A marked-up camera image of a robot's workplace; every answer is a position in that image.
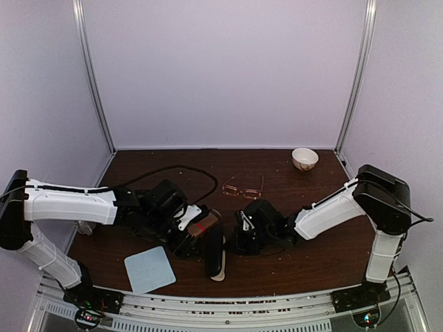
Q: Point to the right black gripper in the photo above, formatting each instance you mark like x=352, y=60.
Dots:
x=240, y=246

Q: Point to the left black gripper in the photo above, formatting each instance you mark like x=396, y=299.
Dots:
x=181, y=247

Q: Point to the black glasses case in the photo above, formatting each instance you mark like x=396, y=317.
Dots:
x=215, y=254

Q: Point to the blue cleaning cloth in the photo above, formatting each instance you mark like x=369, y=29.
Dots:
x=149, y=270

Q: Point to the tan glasses case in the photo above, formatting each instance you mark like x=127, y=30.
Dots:
x=198, y=229

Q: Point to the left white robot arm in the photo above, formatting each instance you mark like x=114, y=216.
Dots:
x=163, y=212

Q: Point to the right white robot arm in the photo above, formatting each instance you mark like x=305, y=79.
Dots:
x=382, y=197

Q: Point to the patterned white mug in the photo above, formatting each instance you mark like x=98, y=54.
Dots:
x=85, y=227

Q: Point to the white ceramic bowl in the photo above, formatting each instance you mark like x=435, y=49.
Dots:
x=304, y=159

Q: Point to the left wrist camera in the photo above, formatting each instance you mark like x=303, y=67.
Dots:
x=190, y=214

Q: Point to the front aluminium rail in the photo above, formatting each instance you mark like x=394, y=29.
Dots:
x=302, y=312

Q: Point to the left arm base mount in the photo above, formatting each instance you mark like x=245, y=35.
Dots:
x=92, y=303

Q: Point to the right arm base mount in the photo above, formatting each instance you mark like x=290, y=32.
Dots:
x=364, y=301

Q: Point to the left aluminium corner post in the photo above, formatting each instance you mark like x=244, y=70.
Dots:
x=78, y=12

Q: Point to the aluminium corner post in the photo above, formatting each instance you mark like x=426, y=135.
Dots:
x=362, y=60
x=78, y=12

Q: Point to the right aluminium corner post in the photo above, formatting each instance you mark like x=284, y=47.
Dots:
x=362, y=60

